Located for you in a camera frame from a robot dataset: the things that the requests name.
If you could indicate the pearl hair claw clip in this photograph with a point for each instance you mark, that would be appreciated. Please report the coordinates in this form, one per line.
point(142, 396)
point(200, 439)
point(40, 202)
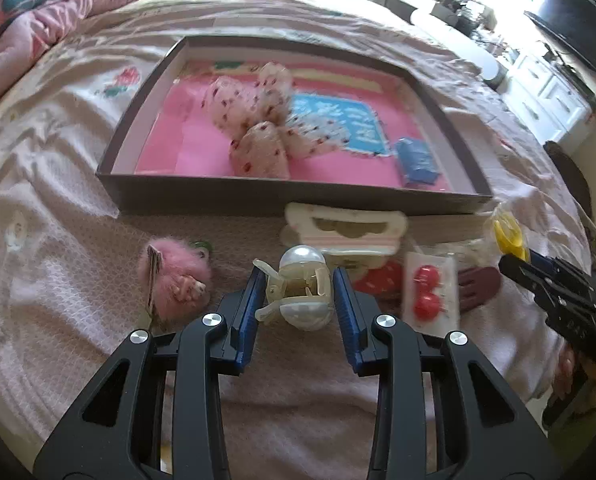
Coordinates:
point(300, 260)

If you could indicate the cream hair claw clip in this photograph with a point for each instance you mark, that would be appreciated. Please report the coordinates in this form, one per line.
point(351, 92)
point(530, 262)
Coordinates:
point(308, 232)

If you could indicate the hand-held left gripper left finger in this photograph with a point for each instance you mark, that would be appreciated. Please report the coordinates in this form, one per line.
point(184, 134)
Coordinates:
point(248, 310)

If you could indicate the yellow rings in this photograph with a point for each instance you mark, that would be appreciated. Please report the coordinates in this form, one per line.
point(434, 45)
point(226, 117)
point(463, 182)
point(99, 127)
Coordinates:
point(508, 237)

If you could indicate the black flat television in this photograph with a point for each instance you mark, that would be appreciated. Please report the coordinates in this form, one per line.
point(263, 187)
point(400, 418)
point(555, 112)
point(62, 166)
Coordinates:
point(578, 25)

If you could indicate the pink fluffy pompom clip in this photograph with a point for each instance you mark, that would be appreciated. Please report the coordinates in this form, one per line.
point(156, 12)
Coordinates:
point(178, 270)

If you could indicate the person's right hand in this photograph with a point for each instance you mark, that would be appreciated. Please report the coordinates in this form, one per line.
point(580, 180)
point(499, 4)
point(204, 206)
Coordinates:
point(563, 372)

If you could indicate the clear packet of white earrings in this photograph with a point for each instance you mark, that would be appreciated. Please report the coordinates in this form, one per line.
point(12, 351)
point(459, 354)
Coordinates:
point(470, 252)

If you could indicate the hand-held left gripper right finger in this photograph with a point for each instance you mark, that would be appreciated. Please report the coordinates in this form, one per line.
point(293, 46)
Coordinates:
point(349, 320)

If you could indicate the dark grey cardboard box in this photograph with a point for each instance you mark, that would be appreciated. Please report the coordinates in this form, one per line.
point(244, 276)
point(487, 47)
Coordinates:
point(128, 180)

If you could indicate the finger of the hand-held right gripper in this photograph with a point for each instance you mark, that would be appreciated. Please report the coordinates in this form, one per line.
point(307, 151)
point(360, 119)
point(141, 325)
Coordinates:
point(520, 272)
point(543, 261)

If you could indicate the pink quilt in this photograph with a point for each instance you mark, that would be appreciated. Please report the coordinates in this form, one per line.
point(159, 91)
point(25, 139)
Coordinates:
point(43, 25)

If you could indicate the dark chair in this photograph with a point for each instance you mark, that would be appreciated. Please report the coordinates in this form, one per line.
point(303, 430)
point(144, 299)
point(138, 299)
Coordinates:
point(573, 170)

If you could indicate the clear packet of red-orange bobbles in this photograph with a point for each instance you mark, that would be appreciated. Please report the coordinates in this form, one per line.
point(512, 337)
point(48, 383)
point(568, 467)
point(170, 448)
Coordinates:
point(427, 305)

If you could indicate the white drawer cabinet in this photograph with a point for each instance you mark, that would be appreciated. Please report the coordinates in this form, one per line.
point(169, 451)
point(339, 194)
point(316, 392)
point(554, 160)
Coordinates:
point(553, 95)

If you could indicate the small blue box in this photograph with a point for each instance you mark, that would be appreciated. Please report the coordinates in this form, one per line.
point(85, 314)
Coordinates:
point(418, 162)

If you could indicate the dark red hair comb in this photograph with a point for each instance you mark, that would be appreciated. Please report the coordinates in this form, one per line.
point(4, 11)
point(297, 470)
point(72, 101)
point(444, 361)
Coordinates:
point(478, 287)

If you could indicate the dotted tulle hair bow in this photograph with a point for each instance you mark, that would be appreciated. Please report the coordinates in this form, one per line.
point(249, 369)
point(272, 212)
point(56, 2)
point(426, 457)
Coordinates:
point(263, 150)

